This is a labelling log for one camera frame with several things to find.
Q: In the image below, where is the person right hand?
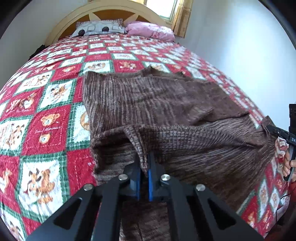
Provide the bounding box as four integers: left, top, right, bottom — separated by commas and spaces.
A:
282, 150, 295, 182

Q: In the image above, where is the cream wooden headboard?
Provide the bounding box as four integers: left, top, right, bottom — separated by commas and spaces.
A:
45, 1, 170, 46

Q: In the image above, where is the grey patterned pillow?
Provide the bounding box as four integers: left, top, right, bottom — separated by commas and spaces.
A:
70, 19, 126, 38

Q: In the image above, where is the pink pillow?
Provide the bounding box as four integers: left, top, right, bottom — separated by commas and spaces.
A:
125, 21, 175, 42

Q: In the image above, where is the brown knit sweater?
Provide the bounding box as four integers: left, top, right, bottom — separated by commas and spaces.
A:
82, 66, 280, 241

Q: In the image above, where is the black object beside bed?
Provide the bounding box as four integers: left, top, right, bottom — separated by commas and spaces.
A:
29, 45, 46, 60

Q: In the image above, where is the yellow curtain behind bed right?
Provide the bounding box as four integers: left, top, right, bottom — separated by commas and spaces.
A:
171, 0, 193, 38

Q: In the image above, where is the red patchwork bedspread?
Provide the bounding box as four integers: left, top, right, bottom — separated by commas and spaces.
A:
0, 32, 292, 241

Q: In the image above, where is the window behind bed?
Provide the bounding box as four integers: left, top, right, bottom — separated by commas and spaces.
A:
144, 0, 180, 24

